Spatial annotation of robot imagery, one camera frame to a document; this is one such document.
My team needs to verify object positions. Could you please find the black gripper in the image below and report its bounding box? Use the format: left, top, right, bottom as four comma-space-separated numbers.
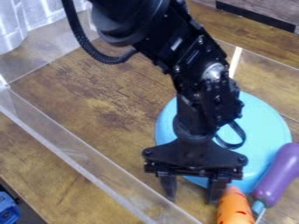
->
142, 139, 249, 204

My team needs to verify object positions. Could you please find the orange toy carrot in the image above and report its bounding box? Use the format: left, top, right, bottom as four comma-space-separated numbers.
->
216, 185, 255, 224

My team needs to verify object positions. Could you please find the purple toy eggplant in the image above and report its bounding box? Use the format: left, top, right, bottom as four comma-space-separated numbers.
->
251, 143, 299, 215

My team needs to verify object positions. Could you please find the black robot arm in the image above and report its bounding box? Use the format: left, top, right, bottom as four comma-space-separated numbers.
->
91, 0, 249, 203

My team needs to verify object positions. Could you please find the blue round plate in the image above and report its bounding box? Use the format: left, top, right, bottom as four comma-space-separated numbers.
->
155, 91, 293, 193

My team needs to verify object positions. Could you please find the blue object at corner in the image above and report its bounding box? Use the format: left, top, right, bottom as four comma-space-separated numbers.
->
0, 192, 22, 224

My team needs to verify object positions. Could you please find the dark baseboard strip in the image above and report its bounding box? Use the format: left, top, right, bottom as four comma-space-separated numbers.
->
215, 0, 295, 33

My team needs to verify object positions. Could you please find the white curtain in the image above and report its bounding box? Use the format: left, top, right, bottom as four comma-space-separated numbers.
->
0, 0, 95, 56

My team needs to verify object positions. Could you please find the black cable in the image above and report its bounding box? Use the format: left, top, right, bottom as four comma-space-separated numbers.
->
60, 0, 138, 66

